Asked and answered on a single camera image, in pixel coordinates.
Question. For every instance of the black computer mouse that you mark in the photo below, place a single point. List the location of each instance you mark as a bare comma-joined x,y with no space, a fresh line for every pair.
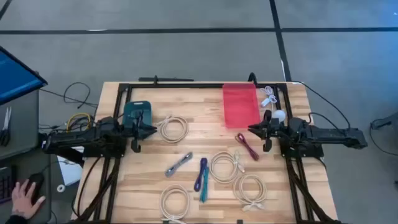
38,180

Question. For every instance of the computer monitor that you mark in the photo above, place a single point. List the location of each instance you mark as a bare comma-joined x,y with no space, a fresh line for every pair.
15,77

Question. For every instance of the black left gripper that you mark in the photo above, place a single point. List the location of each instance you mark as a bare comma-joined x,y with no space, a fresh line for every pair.
135,130

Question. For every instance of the light bulb brass lamp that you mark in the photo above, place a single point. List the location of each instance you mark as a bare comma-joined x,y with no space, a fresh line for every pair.
279,115

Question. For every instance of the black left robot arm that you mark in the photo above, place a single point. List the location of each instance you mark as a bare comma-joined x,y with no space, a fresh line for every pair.
77,138

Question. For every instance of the pink plastic bin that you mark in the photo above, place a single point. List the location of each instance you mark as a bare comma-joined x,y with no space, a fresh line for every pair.
239,105

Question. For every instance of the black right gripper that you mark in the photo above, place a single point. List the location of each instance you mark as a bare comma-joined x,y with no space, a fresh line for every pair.
269,130

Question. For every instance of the person's forearm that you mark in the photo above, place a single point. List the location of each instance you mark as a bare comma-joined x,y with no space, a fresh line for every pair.
14,220

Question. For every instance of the teal plastic bin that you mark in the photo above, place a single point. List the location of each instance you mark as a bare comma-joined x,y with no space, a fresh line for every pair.
129,109

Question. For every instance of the scissors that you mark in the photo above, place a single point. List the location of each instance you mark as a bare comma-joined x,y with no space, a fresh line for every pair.
4,137

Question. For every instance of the black aluminium table frame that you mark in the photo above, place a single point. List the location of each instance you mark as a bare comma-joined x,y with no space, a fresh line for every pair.
202,85

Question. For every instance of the black keyboard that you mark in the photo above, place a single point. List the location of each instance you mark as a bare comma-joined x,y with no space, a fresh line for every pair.
6,186

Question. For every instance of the white paper sheet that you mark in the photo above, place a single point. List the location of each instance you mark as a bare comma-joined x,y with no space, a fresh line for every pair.
70,174

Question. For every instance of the person's hand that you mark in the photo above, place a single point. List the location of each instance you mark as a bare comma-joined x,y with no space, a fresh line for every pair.
25,202

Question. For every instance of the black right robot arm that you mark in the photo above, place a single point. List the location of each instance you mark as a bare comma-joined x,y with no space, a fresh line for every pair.
326,137

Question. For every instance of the white tape roll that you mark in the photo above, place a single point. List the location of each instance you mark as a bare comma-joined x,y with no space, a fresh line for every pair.
58,188

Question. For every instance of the grey side desk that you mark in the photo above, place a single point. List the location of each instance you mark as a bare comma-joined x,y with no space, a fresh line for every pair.
25,124

